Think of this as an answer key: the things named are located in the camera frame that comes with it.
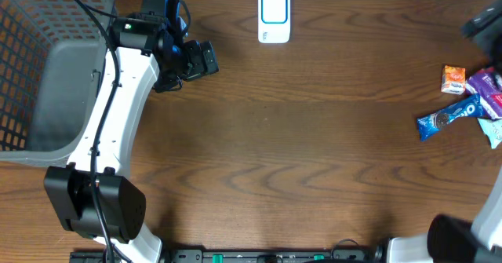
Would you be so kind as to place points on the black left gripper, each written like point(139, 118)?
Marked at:
point(200, 60)

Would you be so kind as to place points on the blue biscuit packet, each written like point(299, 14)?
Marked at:
point(470, 107)

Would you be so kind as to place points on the orange tissue packet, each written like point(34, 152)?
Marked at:
point(453, 80)

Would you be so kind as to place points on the purple Carefree pad pack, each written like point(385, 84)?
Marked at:
point(484, 84)

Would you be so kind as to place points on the mint green wipes packet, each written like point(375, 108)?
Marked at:
point(492, 129)

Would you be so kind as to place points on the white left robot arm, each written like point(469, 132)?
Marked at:
point(92, 195)

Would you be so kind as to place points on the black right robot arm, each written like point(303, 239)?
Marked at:
point(451, 239)

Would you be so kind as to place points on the white barcode scanner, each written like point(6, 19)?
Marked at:
point(274, 21)

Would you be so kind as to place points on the dark grey plastic basket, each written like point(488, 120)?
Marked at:
point(52, 64)

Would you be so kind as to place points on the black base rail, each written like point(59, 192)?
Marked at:
point(200, 256)

